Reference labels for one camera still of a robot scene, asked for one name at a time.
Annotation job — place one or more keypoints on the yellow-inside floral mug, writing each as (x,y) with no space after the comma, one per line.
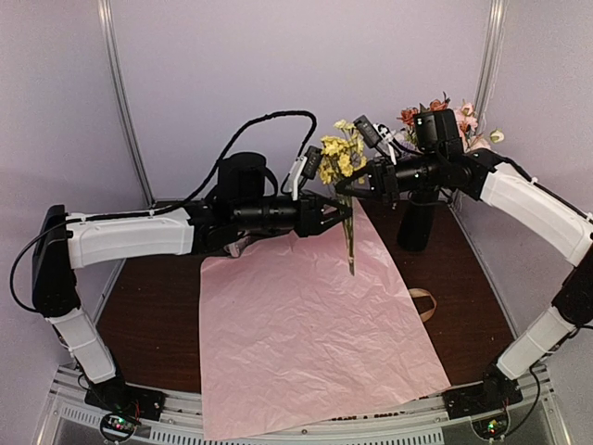
(236,248)

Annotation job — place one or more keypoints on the yellow small flower bunch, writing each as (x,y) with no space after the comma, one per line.
(342,156)

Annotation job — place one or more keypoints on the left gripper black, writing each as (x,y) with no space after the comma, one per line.
(309,216)

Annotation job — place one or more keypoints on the right aluminium frame post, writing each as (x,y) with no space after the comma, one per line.
(490,59)

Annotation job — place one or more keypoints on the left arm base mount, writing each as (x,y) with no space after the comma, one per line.
(125,407)

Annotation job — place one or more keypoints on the left aluminium frame post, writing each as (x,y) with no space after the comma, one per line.
(105,14)

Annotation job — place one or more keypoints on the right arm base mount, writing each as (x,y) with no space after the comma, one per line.
(490,418)

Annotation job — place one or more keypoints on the black cylindrical vase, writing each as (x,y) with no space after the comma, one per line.
(417,223)

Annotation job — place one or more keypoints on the pink wrapping paper sheet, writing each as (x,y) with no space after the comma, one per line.
(290,335)

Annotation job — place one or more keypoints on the blue hydrangea flower bunch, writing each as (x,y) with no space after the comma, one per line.
(404,142)

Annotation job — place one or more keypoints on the orange brown flower stem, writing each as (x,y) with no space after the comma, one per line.
(406,116)

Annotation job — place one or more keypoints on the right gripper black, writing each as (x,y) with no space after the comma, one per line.
(389,193)

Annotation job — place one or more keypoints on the aluminium frame post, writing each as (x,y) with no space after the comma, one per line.
(490,59)
(105,14)

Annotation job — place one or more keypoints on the tan satin ribbon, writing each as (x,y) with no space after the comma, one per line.
(425,301)

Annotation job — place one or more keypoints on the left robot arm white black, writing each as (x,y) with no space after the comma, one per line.
(68,242)

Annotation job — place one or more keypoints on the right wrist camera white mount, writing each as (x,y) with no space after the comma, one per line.
(373,140)

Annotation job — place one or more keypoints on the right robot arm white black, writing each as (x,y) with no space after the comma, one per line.
(502,184)

